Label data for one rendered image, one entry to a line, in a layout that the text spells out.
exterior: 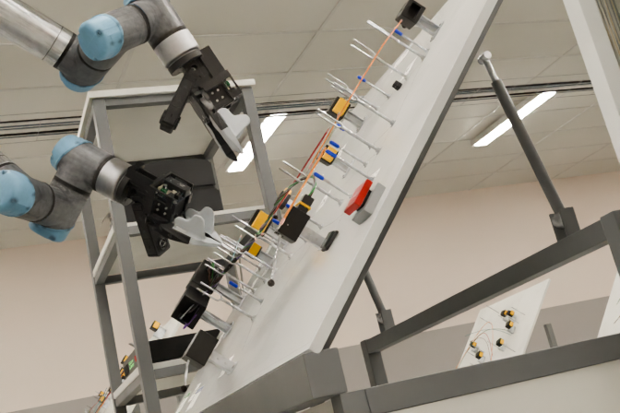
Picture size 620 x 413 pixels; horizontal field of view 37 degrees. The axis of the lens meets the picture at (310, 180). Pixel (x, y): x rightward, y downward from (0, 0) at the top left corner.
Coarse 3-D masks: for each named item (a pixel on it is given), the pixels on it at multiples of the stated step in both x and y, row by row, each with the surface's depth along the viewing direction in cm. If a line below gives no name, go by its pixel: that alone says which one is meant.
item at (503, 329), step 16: (544, 288) 751; (496, 304) 827; (512, 304) 793; (528, 304) 763; (480, 320) 843; (496, 320) 806; (512, 320) 769; (528, 320) 746; (480, 336) 820; (496, 336) 786; (512, 336) 756; (528, 336) 728; (464, 352) 834; (480, 352) 778; (496, 352) 768; (512, 352) 739
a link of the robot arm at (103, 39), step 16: (96, 16) 164; (112, 16) 164; (128, 16) 165; (144, 16) 167; (80, 32) 163; (96, 32) 161; (112, 32) 162; (128, 32) 164; (144, 32) 167; (80, 48) 169; (96, 48) 162; (112, 48) 163; (128, 48) 167; (96, 64) 169; (112, 64) 170
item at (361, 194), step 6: (366, 180) 148; (360, 186) 149; (366, 186) 148; (354, 192) 151; (360, 192) 147; (366, 192) 147; (354, 198) 147; (360, 198) 146; (366, 198) 148; (348, 204) 150; (354, 204) 146; (360, 204) 146; (348, 210) 149; (354, 210) 148
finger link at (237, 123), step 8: (224, 112) 169; (224, 120) 169; (232, 120) 169; (240, 120) 169; (248, 120) 169; (216, 128) 170; (224, 128) 167; (232, 128) 168; (240, 128) 168; (224, 136) 167; (232, 136) 167; (232, 144) 167; (240, 152) 168
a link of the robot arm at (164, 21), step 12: (132, 0) 169; (144, 0) 169; (156, 0) 170; (168, 0) 172; (144, 12) 176; (156, 12) 169; (168, 12) 170; (156, 24) 169; (168, 24) 169; (180, 24) 171; (156, 36) 170; (168, 36) 169
